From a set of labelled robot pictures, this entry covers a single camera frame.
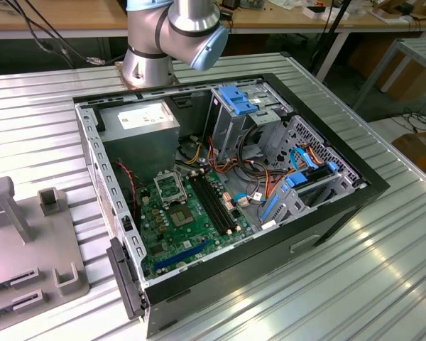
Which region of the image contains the metal socket cover frame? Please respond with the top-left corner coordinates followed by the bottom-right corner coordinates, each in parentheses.
top-left (153, 170), bottom-right (185, 209)

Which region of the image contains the CPU socket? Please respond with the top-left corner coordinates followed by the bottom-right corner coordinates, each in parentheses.
top-left (168, 207), bottom-right (195, 229)

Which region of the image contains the black RAM slot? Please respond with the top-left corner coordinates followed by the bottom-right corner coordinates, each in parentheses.
top-left (200, 173), bottom-right (240, 232)
top-left (191, 175), bottom-right (232, 236)

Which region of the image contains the grey metal drive bay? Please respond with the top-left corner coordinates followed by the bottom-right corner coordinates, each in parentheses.
top-left (205, 83), bottom-right (293, 158)

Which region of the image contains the blue drive bay latch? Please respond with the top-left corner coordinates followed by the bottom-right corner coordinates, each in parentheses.
top-left (219, 85), bottom-right (259, 115)

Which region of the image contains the grey power supply box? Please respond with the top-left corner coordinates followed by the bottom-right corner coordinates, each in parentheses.
top-left (97, 100), bottom-right (181, 182)

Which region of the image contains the grey metal disk bay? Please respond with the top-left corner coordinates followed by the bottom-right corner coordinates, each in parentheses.
top-left (258, 166), bottom-right (356, 232)

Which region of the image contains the green motherboard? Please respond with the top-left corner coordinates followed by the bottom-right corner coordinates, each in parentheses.
top-left (134, 170), bottom-right (253, 281)

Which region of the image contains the hard disk in blue carrier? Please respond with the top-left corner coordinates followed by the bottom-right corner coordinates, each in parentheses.
top-left (285, 161), bottom-right (339, 189)

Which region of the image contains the blue expansion slot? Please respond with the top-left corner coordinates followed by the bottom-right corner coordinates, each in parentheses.
top-left (153, 239), bottom-right (211, 271)

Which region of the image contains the black case fan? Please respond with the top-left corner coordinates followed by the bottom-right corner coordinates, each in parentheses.
top-left (111, 158), bottom-right (139, 223)

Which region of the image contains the black open PC case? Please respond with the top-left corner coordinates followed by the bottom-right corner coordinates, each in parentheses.
top-left (72, 72), bottom-right (391, 338)

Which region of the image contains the black plastic case bezel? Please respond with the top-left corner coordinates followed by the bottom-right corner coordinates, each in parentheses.
top-left (105, 237), bottom-right (147, 321)

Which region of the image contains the white box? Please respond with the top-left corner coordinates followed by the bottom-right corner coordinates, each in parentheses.
top-left (302, 5), bottom-right (349, 21)

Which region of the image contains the tall brown cardboard box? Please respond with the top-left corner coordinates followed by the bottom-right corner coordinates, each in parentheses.
top-left (347, 35), bottom-right (426, 102)

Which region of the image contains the black tripod leg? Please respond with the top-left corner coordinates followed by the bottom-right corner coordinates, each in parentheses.
top-left (307, 0), bottom-right (353, 74)

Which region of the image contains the flat cardboard box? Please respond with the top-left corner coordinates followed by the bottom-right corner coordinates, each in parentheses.
top-left (392, 130), bottom-right (426, 178)

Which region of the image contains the grey parts rack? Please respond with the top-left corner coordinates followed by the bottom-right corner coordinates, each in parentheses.
top-left (0, 175), bottom-right (92, 323)

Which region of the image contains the orange red wire bundle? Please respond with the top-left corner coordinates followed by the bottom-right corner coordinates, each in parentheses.
top-left (209, 136), bottom-right (329, 202)

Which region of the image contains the yellow black wire bundle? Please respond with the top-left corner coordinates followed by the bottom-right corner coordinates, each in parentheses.
top-left (177, 136), bottom-right (214, 168)

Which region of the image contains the blue flat data wire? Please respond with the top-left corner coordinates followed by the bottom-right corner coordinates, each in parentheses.
top-left (289, 147), bottom-right (321, 172)

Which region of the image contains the black cable silver connector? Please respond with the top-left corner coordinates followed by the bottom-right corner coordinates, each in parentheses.
top-left (0, 0), bottom-right (106, 68)

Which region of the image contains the wooden desk white frame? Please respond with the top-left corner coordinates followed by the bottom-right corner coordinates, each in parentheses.
top-left (0, 0), bottom-right (426, 85)

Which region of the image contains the grey metal shelf frame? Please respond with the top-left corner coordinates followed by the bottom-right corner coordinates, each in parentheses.
top-left (353, 37), bottom-right (426, 113)

